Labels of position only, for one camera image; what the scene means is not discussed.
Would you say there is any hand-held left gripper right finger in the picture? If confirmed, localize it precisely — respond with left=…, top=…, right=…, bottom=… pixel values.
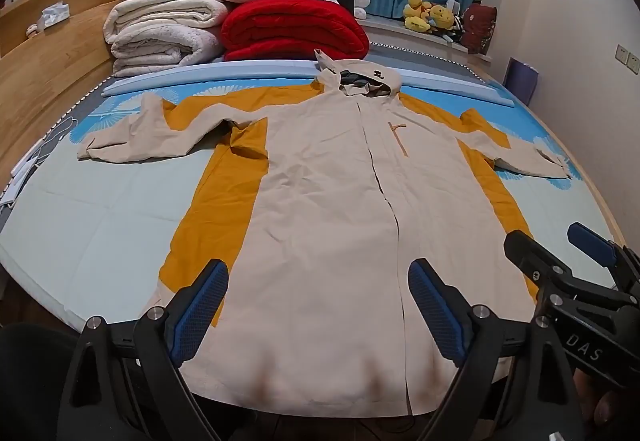
left=407, top=259, right=586, bottom=441

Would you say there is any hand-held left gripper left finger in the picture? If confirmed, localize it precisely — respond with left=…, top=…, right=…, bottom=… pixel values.
left=57, top=259, right=231, bottom=441

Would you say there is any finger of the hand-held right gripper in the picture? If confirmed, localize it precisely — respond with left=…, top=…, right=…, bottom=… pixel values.
left=566, top=221, right=640, bottom=298
left=503, top=230, right=572, bottom=295

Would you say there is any beige and mustard hooded jacket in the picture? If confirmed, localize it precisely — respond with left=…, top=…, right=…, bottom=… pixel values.
left=76, top=48, right=573, bottom=418

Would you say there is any person's right hand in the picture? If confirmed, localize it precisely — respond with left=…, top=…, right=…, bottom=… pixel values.
left=574, top=367, right=640, bottom=428

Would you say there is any light blue floral bed sheet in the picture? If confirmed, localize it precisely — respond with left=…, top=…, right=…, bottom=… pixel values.
left=0, top=46, right=620, bottom=338

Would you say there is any purple bag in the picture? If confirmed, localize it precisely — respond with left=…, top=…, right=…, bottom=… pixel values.
left=503, top=57, right=541, bottom=105

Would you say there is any light blue foam strip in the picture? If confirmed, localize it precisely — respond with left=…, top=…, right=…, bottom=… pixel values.
left=102, top=58, right=516, bottom=108

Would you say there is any dark red cushion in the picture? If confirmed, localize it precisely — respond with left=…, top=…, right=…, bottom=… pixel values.
left=460, top=4, right=499, bottom=55

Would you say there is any window bench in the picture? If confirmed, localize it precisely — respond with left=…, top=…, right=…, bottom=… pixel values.
left=357, top=15, right=494, bottom=68

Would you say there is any yellow plush toy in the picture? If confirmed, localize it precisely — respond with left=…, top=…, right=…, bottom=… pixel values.
left=403, top=0, right=433, bottom=33
left=429, top=4, right=457, bottom=33

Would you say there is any pale pink folded quilt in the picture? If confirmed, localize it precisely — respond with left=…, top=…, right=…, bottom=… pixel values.
left=111, top=25, right=224, bottom=78

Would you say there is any wooden headboard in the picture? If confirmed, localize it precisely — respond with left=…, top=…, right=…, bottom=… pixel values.
left=0, top=0, right=147, bottom=183

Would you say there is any red folded blanket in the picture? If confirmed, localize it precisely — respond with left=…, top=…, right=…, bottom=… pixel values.
left=220, top=0, right=371, bottom=63

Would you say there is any cream folded quilt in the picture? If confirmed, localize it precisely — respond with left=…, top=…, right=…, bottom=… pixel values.
left=104, top=0, right=231, bottom=47

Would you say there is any white tissue pack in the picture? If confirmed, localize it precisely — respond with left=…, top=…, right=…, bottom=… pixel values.
left=36, top=1, right=71, bottom=30

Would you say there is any wall socket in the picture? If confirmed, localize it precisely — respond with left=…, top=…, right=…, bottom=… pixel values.
left=614, top=44, right=640, bottom=75

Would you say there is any white cable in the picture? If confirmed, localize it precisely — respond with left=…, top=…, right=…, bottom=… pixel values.
left=0, top=118, right=77, bottom=208

